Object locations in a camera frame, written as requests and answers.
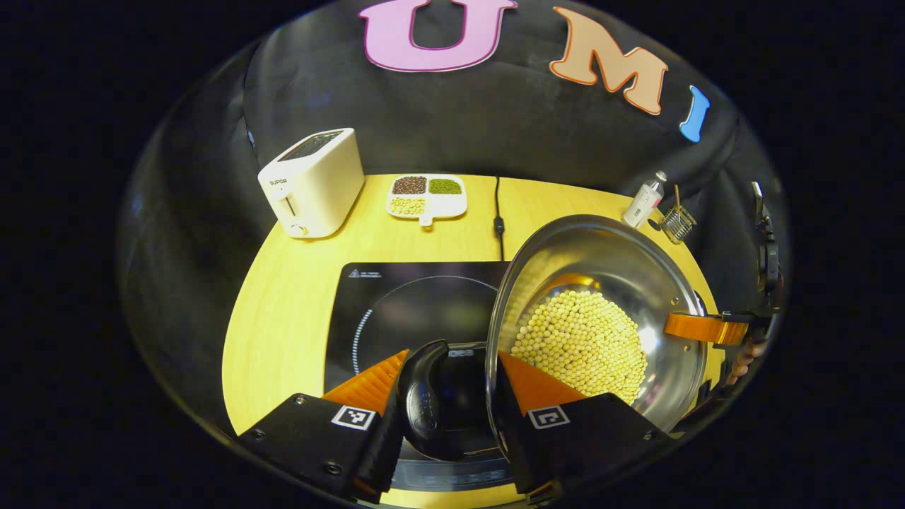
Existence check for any pile of yellow soybeans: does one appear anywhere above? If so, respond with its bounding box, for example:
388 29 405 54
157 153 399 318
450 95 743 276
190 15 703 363
510 288 648 405

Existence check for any white divided plate of beans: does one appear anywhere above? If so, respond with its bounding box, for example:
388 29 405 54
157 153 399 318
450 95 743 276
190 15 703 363
386 174 469 228

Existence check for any black induction cooktop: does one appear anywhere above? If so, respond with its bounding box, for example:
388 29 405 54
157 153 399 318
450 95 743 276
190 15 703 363
324 261 518 493

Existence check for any stainless steel pot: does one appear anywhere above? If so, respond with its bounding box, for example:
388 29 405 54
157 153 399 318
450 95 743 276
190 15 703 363
398 214 711 462

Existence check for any small glass jar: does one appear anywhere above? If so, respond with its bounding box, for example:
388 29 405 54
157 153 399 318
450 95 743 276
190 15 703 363
658 185 698 245

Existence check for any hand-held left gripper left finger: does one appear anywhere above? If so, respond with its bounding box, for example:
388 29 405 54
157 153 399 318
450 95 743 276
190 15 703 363
237 349 411 505

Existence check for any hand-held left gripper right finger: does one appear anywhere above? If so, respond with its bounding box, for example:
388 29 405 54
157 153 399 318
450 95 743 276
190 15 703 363
494 351 673 504

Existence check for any small white bottle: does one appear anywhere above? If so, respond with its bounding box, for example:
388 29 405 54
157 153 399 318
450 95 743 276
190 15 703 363
622 170 668 229

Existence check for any white toaster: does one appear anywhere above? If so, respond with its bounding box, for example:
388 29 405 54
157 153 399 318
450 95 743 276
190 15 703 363
257 128 366 240

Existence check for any black power cable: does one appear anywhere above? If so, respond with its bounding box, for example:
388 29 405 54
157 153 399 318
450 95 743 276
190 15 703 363
492 177 507 263

